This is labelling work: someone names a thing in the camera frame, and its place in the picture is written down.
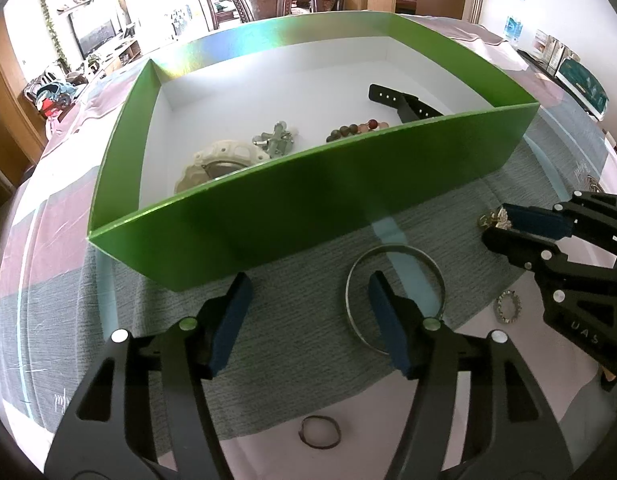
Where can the flat screen television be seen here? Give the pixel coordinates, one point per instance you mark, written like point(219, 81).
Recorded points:
point(93, 35)

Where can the wooden television cabinet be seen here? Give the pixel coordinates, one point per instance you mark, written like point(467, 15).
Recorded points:
point(118, 57)

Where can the clear plastic water bottle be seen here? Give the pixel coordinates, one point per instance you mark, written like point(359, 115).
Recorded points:
point(513, 27)

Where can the silver metal pendant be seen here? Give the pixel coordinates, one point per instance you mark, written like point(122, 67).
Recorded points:
point(276, 142)

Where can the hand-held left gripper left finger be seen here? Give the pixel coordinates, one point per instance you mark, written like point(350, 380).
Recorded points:
point(233, 325)

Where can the wooden chair with clothes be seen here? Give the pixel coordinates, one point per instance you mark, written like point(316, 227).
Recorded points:
point(53, 95)

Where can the green cardboard box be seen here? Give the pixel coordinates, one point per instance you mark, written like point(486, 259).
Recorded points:
point(288, 210)

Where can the green ivy garland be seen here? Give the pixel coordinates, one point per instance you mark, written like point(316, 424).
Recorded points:
point(51, 25)

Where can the dark green gift box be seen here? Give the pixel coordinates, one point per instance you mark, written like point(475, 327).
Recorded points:
point(583, 85)

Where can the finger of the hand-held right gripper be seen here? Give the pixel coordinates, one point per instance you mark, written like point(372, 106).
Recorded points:
point(538, 222)
point(513, 249)

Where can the silver bangle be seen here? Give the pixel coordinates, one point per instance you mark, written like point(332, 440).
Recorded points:
point(348, 292)

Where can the plaid tablecloth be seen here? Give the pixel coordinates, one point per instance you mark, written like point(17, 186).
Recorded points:
point(288, 360)

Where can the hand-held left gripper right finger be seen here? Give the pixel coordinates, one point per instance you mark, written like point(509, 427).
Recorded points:
point(388, 325)

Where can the small cardboard packets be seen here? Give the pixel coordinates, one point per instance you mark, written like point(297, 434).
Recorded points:
point(553, 47)

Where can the small gold ornament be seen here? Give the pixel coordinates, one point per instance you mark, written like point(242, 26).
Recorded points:
point(493, 219)

